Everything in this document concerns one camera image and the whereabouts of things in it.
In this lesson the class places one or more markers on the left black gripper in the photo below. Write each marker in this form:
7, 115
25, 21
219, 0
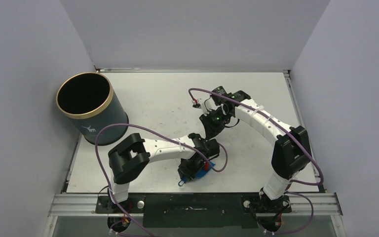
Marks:
183, 171

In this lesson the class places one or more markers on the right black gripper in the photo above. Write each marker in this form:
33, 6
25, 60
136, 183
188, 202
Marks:
209, 121

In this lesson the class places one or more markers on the blue dustpan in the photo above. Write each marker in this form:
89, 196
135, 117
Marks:
192, 170

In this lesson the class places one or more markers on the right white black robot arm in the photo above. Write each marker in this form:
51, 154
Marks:
290, 154

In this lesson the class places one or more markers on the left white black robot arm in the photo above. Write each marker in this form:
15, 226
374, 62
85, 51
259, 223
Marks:
129, 158

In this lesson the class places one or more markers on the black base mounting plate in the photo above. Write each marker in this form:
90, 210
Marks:
205, 210

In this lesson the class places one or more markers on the dark blue gold-rimmed bin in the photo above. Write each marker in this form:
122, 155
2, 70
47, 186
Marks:
89, 101

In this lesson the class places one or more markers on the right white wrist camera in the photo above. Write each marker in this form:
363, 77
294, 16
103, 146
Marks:
204, 105

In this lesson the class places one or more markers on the aluminium frame rail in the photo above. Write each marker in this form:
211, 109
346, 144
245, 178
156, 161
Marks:
85, 204

